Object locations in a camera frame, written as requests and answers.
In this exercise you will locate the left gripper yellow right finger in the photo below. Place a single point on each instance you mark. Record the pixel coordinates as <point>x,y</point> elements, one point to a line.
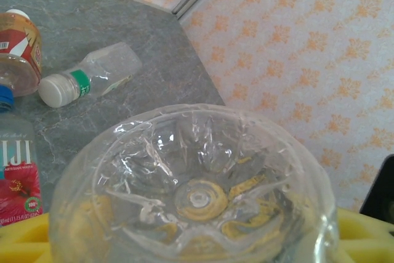
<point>366,244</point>

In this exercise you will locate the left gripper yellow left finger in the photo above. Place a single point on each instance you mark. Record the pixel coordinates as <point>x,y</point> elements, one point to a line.
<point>21,244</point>

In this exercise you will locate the large clear plastic bottle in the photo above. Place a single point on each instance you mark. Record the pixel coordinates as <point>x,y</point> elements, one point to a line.
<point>197,167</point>

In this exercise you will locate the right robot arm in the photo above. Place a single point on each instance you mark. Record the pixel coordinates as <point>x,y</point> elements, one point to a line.
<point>381,195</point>

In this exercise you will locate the Fiji water bottle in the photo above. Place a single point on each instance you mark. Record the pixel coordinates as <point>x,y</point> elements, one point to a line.
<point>18,164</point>

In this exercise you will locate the clear bottle green label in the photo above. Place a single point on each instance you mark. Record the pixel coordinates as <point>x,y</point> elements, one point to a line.
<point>107,66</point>

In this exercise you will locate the red-label plastic bottle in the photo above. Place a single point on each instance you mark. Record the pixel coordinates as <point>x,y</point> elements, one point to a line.
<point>21,44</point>

